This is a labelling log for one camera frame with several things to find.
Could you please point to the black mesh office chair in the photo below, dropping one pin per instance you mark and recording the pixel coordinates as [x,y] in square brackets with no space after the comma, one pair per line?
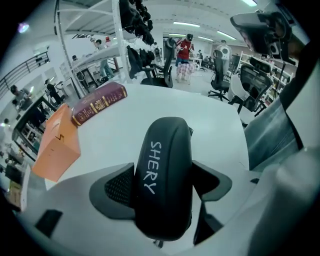
[255,82]

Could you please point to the person's head-worn camera rig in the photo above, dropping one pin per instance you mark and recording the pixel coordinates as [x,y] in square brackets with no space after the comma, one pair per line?
[265,32]

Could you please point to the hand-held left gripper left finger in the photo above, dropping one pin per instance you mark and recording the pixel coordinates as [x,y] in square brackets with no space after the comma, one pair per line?
[113,200]

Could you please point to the black jackets on rack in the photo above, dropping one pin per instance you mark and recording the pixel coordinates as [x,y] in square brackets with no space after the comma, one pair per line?
[136,61]

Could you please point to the person's leg in blue jeans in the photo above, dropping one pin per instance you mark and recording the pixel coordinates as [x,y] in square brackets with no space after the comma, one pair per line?
[270,135]

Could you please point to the floral cloth covered stand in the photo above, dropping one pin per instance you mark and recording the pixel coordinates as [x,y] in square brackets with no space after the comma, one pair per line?
[185,71]

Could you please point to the white metal shelf rack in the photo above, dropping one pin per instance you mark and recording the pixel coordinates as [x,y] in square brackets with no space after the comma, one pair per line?
[117,37]

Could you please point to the maroon hardcover book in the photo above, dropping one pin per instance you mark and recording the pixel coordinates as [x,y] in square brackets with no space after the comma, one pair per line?
[100,103]

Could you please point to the white table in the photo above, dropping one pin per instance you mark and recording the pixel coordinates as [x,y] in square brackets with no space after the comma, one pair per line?
[117,135]

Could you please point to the orange cardboard box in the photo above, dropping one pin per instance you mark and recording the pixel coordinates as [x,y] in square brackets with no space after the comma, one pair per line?
[58,147]

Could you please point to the hanging black clothes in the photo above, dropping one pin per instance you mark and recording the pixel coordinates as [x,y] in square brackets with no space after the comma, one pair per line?
[135,20]

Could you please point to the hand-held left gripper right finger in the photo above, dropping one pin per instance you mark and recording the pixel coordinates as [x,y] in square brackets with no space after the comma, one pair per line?
[212,186]

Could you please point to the black stair railing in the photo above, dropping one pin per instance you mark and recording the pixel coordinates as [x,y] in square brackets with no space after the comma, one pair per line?
[22,68]

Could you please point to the black glasses case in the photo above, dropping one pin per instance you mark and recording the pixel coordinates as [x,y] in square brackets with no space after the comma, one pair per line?
[165,160]

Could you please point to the person's black top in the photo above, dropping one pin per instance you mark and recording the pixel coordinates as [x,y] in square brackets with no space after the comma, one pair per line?
[307,82]

